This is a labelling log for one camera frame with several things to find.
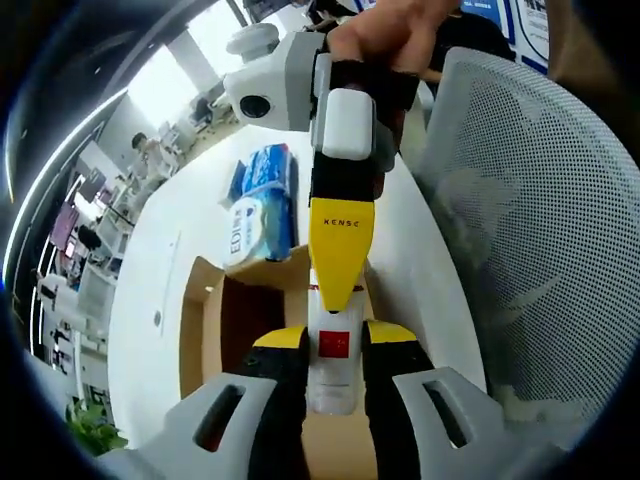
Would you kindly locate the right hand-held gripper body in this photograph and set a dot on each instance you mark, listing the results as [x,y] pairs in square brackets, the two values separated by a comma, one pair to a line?
[295,85]

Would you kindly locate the white pump bottle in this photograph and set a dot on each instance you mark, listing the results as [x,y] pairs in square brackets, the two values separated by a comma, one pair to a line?
[332,380]

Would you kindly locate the white blue wet wipes pack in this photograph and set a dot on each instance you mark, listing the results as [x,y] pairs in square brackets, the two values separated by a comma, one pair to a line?
[260,230]

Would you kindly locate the brown cardboard shoe box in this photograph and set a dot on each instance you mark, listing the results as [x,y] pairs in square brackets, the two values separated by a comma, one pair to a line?
[200,325]

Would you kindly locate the white mesh office chair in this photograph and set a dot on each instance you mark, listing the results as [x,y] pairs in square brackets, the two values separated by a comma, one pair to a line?
[540,240]

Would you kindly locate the white blue wall board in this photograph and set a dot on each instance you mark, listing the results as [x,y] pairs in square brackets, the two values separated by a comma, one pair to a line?
[530,30]

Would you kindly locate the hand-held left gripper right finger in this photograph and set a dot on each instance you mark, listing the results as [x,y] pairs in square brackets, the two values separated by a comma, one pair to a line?
[410,430]

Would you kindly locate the long ceiling light strip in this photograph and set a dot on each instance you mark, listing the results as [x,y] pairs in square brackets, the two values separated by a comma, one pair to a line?
[55,170]

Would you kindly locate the purple wall screen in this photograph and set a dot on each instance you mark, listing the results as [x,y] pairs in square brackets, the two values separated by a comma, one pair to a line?
[66,222]

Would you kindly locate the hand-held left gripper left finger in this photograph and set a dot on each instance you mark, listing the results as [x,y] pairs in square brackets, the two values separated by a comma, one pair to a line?
[240,430]

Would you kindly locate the person's right hand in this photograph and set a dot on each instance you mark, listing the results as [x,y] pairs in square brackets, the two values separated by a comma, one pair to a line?
[395,35]

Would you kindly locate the potted green plant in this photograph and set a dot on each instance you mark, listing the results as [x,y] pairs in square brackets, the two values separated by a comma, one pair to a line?
[95,430]

